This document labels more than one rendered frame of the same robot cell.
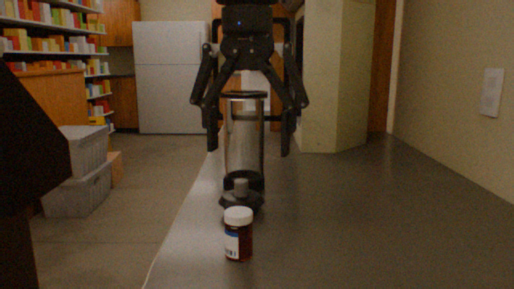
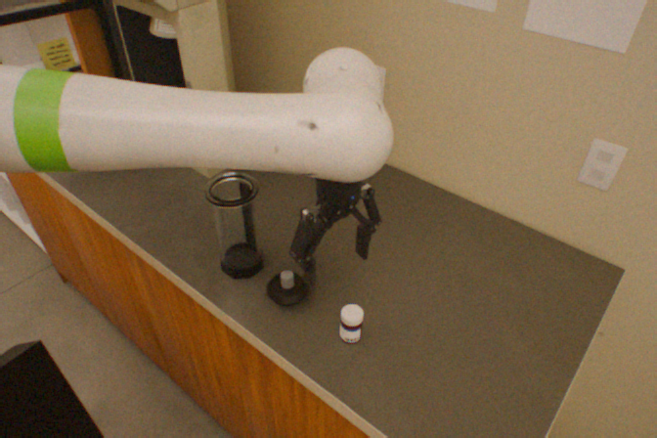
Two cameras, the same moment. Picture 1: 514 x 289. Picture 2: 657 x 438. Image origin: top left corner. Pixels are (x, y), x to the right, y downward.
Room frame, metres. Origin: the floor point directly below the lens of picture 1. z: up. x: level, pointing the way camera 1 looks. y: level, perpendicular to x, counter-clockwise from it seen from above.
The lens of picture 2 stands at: (0.20, 0.51, 1.75)
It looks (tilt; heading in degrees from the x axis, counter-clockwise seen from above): 41 degrees down; 308
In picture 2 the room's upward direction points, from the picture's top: 1 degrees clockwise
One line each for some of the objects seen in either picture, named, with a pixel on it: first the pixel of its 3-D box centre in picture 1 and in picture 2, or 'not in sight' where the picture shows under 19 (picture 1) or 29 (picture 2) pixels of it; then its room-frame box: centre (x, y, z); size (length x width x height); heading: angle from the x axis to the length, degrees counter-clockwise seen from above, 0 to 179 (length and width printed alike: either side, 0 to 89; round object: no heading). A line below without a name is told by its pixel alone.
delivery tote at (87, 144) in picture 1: (74, 150); not in sight; (3.00, 1.51, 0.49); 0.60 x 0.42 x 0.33; 0
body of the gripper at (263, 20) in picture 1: (247, 38); (338, 195); (0.58, 0.01, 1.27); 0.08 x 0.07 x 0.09; 74
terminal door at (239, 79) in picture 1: (250, 71); (67, 84); (1.50, 0.02, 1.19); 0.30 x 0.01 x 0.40; 83
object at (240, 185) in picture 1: (241, 196); (287, 284); (0.70, 0.03, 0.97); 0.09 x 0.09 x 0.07
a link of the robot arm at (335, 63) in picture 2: not in sight; (341, 101); (0.57, 0.02, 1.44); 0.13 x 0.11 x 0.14; 131
